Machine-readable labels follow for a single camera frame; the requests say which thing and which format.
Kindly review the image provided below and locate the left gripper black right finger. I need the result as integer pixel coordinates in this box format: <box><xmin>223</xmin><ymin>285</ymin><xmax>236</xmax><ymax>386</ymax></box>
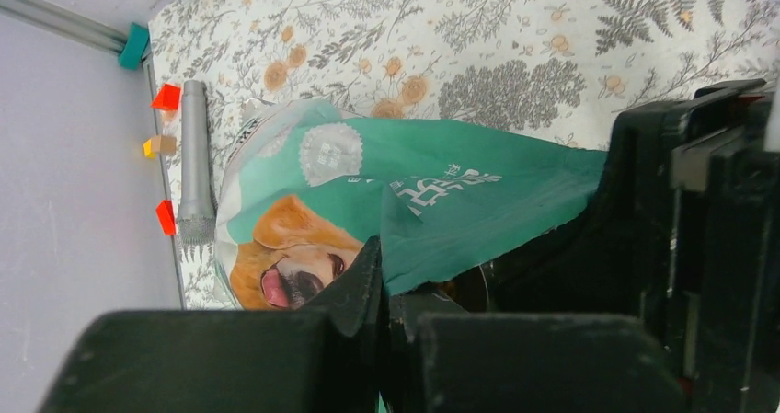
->
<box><xmin>389</xmin><ymin>290</ymin><xmax>687</xmax><ymax>412</ymax></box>

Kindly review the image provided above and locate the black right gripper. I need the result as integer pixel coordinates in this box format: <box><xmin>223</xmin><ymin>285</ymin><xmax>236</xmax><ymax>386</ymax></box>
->
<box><xmin>482</xmin><ymin>79</ymin><xmax>779</xmax><ymax>412</ymax></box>

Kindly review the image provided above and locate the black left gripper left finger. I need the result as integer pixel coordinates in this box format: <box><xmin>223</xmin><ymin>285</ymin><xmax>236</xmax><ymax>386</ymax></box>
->
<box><xmin>40</xmin><ymin>237</ymin><xmax>384</xmax><ymax>412</ymax></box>

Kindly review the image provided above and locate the green dog food bag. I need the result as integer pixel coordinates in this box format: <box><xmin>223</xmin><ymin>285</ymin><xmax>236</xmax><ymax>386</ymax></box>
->
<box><xmin>214</xmin><ymin>99</ymin><xmax>607</xmax><ymax>310</ymax></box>

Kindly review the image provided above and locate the grey cylinder tool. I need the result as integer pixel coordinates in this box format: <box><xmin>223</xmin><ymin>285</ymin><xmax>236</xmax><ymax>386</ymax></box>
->
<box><xmin>177</xmin><ymin>80</ymin><xmax>216</xmax><ymax>247</ymax></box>

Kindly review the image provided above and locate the orange toy block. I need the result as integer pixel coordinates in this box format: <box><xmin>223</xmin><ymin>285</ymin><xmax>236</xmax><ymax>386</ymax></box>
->
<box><xmin>155</xmin><ymin>200</ymin><xmax>177</xmax><ymax>235</ymax></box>

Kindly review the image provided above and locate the floral table mat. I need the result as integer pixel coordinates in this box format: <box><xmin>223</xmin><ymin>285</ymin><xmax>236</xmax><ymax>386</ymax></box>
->
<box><xmin>147</xmin><ymin>0</ymin><xmax>780</xmax><ymax>311</ymax></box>

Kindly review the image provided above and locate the beige toy block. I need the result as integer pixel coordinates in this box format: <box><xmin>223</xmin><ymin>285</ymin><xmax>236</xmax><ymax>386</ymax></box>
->
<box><xmin>148</xmin><ymin>135</ymin><xmax>177</xmax><ymax>155</ymax></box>

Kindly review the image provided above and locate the yellow toy block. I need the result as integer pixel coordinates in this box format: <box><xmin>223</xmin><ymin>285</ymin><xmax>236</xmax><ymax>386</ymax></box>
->
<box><xmin>143</xmin><ymin>139</ymin><xmax>155</xmax><ymax>159</ymax></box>

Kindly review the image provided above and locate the red toy block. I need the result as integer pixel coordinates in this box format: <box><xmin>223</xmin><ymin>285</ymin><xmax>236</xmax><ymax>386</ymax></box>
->
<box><xmin>151</xmin><ymin>83</ymin><xmax>181</xmax><ymax>112</ymax></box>

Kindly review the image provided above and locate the teal clip in corner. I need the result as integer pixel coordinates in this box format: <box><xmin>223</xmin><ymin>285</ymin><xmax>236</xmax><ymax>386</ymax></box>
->
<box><xmin>118</xmin><ymin>23</ymin><xmax>150</xmax><ymax>70</ymax></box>

